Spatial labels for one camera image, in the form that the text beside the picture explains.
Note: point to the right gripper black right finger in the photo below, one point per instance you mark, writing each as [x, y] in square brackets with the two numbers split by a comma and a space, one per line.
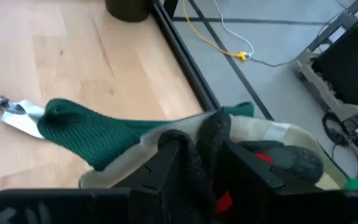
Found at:
[247, 177]

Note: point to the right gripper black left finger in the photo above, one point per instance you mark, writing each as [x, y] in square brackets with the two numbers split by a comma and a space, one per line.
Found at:
[148, 180]

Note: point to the red and black gardening glove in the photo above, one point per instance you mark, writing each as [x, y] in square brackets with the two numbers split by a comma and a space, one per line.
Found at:
[211, 133]

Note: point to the cream gardening bag green trim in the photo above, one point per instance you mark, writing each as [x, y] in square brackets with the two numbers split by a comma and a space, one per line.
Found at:
[253, 128]

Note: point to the grey cart with black box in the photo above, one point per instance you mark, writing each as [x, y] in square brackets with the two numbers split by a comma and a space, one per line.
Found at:
[346, 68]

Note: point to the black plant pot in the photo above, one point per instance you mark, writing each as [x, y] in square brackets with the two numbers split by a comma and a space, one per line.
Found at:
[129, 11]

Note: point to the black aluminium table frame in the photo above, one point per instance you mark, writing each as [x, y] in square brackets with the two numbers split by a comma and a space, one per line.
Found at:
[186, 59]

